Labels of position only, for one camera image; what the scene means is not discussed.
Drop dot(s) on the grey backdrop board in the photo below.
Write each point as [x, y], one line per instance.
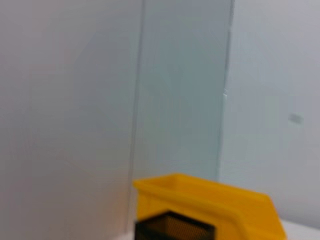
[180, 100]

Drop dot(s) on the black mesh pen holder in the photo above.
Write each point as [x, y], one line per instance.
[175, 230]

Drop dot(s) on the yellow plastic storage bin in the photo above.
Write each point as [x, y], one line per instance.
[225, 212]

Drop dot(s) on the white backdrop board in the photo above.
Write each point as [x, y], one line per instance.
[275, 75]

